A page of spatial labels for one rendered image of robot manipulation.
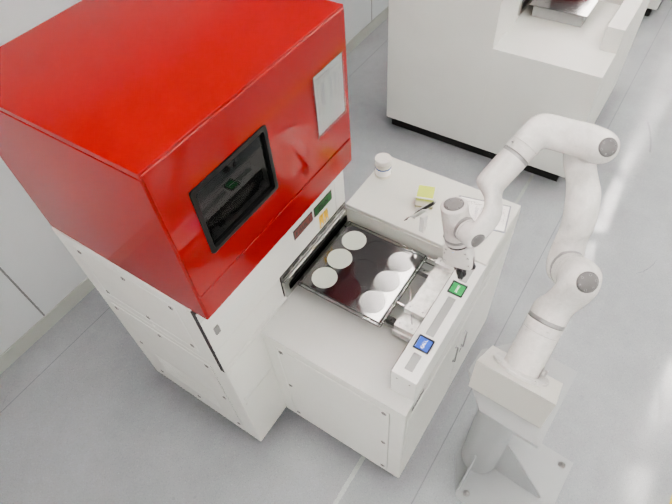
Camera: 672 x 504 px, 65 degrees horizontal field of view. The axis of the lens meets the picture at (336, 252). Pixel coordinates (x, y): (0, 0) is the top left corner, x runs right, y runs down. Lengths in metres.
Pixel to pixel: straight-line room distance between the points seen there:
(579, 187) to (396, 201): 0.77
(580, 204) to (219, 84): 1.09
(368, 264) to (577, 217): 0.79
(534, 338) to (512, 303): 1.34
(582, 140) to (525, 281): 1.68
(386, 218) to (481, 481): 1.28
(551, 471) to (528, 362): 1.02
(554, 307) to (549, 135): 0.52
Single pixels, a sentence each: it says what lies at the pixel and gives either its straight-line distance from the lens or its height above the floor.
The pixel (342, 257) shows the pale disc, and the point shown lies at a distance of 2.10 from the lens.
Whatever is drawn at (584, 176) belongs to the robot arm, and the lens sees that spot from 1.78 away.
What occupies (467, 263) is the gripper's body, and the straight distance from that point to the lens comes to 1.78.
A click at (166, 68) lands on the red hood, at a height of 1.82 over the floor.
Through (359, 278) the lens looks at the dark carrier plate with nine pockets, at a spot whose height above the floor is 0.90.
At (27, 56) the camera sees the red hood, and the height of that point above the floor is 1.82.
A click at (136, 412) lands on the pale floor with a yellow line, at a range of 3.00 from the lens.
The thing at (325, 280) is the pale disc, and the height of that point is 0.90.
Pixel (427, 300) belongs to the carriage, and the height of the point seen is 0.88.
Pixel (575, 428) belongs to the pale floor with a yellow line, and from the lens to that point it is 2.89.
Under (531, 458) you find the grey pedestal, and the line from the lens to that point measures 2.76.
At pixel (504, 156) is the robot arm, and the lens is 1.67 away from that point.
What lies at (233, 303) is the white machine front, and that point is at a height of 1.10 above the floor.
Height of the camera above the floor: 2.56
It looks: 52 degrees down
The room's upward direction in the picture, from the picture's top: 6 degrees counter-clockwise
